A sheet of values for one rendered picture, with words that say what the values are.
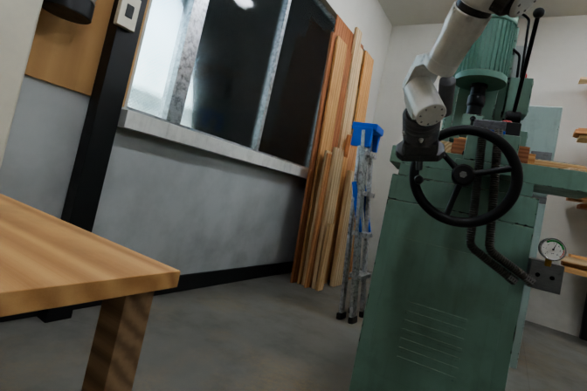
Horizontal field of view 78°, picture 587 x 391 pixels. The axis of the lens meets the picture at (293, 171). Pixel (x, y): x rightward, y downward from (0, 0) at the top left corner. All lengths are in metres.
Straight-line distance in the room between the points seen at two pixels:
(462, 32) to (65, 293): 0.73
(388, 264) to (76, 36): 1.39
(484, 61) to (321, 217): 1.64
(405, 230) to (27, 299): 1.09
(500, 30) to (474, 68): 0.15
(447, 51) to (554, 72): 3.30
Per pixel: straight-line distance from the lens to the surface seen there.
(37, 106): 1.57
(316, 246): 2.71
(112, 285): 0.48
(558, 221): 3.80
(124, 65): 1.63
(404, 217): 1.30
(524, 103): 1.72
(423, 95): 0.84
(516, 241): 1.30
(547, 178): 1.32
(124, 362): 0.58
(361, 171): 2.17
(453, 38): 0.78
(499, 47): 1.51
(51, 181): 1.62
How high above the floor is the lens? 0.67
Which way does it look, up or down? 3 degrees up
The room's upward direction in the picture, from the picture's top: 12 degrees clockwise
